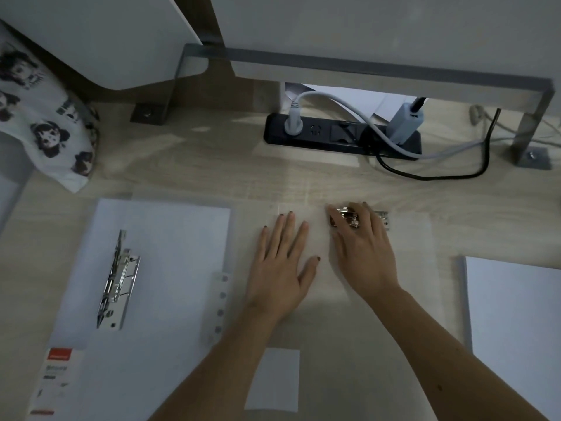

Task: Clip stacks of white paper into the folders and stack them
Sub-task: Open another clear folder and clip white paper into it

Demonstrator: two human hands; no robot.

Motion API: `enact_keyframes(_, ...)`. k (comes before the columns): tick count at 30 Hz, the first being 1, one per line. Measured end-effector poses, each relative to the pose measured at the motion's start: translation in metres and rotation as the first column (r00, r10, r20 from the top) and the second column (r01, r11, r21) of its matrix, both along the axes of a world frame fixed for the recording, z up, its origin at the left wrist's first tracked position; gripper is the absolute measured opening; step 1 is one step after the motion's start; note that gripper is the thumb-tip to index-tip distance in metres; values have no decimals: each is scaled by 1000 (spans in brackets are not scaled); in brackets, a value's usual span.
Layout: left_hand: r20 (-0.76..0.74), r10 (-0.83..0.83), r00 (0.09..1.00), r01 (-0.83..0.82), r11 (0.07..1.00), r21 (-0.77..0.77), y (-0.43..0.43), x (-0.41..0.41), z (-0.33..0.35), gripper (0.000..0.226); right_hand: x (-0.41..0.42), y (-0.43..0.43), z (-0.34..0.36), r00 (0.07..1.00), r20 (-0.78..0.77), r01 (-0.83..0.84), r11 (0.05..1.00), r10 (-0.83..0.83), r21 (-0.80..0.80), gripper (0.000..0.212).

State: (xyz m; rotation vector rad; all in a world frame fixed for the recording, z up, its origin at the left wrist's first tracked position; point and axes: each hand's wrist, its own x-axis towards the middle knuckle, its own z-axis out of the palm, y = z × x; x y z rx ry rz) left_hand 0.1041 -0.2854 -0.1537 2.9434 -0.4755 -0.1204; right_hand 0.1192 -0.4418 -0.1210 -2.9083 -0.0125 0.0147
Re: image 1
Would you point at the person's left hand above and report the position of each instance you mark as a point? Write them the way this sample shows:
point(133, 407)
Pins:
point(276, 276)

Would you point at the person's right hand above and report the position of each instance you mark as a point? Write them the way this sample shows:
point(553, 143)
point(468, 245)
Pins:
point(366, 258)

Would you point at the person's left thumb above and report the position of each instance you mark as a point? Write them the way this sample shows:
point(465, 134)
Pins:
point(311, 271)

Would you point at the person's right thumb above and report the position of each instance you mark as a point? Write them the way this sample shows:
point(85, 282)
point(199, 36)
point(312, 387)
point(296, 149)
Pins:
point(334, 227)

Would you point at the person's left little finger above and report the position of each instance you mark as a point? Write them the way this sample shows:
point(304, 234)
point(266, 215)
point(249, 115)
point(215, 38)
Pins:
point(263, 247)

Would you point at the person's left middle finger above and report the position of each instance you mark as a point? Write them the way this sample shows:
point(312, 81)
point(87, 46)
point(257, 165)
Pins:
point(289, 234)

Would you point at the small metal binder clip mechanism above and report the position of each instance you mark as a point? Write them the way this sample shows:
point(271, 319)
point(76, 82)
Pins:
point(346, 217)

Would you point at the translucent plastic binder cover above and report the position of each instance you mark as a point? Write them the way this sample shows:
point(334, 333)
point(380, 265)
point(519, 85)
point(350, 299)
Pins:
point(333, 328)

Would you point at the person's right forearm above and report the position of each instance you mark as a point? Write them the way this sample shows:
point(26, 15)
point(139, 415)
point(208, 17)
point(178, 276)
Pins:
point(442, 363)

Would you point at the person's left forearm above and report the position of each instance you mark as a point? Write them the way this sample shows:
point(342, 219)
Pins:
point(219, 372)

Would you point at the black power strip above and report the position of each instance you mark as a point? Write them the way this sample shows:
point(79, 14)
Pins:
point(333, 134)

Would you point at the white rectangular label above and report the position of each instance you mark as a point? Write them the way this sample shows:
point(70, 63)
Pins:
point(272, 381)

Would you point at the grey power adapter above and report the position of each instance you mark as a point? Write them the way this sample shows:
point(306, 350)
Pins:
point(405, 122)

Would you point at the stack of white paper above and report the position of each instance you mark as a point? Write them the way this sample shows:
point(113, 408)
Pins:
point(517, 320)

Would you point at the large white divider panel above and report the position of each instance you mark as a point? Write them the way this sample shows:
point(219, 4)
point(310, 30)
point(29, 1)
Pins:
point(372, 26)

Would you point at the red and white label card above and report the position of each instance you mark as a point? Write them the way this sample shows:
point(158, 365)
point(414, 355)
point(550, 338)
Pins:
point(55, 381)

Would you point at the white cartoon print cloth bag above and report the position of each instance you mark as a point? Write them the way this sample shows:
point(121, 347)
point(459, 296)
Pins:
point(44, 127)

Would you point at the white rounded panel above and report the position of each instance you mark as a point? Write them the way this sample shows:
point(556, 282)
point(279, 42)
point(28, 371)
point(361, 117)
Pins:
point(109, 34)

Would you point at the grey metal bracket frame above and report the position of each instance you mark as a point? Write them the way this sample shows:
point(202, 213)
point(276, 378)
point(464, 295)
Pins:
point(350, 65)

